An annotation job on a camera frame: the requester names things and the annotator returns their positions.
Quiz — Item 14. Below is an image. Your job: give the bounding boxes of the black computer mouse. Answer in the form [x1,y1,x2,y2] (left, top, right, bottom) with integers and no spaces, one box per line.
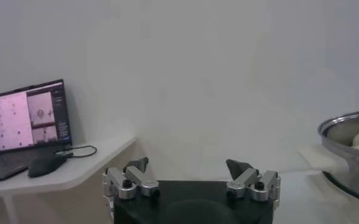
[27,154,68,179]

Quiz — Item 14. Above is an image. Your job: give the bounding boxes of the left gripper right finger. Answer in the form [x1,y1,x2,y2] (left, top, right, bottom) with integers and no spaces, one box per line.
[225,158,282,203]

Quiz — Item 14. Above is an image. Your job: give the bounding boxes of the black open laptop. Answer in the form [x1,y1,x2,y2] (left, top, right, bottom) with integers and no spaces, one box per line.
[0,79,74,184]

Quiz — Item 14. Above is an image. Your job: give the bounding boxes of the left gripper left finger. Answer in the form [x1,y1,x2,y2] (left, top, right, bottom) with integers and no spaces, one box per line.
[102,156,161,200]

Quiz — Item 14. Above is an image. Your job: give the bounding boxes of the thin black looped cable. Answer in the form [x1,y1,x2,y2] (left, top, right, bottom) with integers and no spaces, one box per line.
[65,144,98,158]

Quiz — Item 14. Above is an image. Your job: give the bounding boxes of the white side table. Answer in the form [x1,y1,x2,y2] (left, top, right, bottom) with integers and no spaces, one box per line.
[0,136,137,224]

